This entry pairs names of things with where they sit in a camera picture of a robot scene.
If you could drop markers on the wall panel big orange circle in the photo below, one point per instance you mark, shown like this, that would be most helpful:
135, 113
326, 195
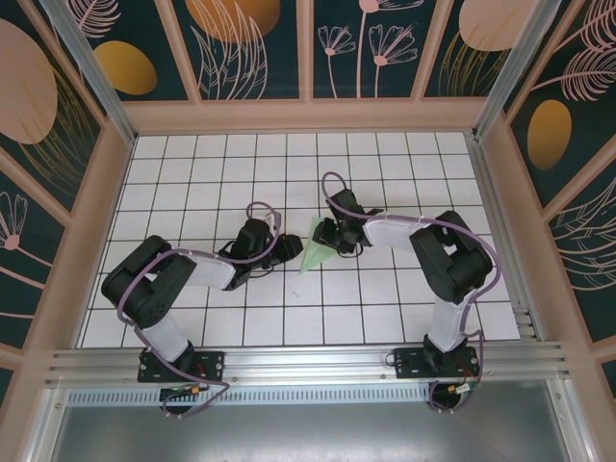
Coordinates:
240, 48

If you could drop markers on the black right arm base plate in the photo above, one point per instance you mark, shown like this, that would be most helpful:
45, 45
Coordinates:
409, 366

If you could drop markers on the wall panel large pink oval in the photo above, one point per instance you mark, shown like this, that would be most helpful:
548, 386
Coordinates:
29, 96

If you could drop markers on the light green paper sheet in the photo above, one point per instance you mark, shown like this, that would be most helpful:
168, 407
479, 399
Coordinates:
313, 257

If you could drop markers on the wall panel small orange oval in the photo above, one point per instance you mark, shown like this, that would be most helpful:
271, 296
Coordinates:
125, 67

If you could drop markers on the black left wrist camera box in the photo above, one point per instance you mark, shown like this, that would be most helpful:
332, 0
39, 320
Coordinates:
255, 236

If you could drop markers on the wall panel pink flowers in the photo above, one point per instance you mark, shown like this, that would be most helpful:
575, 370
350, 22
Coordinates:
366, 48

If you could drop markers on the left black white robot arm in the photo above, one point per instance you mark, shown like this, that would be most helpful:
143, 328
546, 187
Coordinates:
166, 337

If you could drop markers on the wall panel single pink flower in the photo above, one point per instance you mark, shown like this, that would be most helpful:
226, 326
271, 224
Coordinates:
19, 269

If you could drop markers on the wall panel orange oval pink leaf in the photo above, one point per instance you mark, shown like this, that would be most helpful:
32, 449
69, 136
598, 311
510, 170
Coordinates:
577, 96

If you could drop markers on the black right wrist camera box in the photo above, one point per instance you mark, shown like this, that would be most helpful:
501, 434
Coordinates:
349, 204

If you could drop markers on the aluminium corner post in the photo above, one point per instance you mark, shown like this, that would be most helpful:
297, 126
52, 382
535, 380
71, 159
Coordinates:
511, 62
96, 82

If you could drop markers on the wall panel pink oval gold lines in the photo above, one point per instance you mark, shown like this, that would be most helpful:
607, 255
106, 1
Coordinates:
471, 48

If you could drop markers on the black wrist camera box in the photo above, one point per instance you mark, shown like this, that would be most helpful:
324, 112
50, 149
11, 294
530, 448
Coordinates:
255, 236
349, 204

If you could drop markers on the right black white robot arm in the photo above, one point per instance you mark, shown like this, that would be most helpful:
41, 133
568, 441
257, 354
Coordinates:
447, 327

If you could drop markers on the aluminium side rail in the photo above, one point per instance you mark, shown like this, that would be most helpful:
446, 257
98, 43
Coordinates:
498, 226

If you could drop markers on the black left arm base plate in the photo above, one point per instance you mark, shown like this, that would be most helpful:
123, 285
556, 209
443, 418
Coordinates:
212, 366

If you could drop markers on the wall panel pink leaf outlines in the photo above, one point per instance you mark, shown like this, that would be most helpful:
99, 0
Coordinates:
587, 260

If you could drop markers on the long aluminium mounting rail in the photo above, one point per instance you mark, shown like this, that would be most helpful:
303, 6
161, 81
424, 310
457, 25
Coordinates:
308, 361

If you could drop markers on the small yellow power connector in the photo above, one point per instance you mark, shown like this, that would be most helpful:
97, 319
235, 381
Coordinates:
452, 389
195, 390

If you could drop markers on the grey metal sheet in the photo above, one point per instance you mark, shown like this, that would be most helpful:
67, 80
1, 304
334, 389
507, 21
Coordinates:
308, 433

